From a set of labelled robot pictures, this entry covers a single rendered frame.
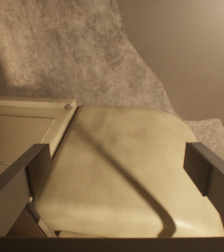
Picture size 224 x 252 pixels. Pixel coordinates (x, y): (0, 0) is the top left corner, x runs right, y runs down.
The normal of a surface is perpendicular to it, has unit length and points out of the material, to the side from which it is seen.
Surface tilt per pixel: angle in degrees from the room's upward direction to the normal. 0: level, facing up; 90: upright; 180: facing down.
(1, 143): 90
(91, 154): 90
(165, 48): 0
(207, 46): 0
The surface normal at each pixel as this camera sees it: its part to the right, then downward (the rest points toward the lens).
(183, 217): 0.27, -0.56
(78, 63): -0.14, 0.65
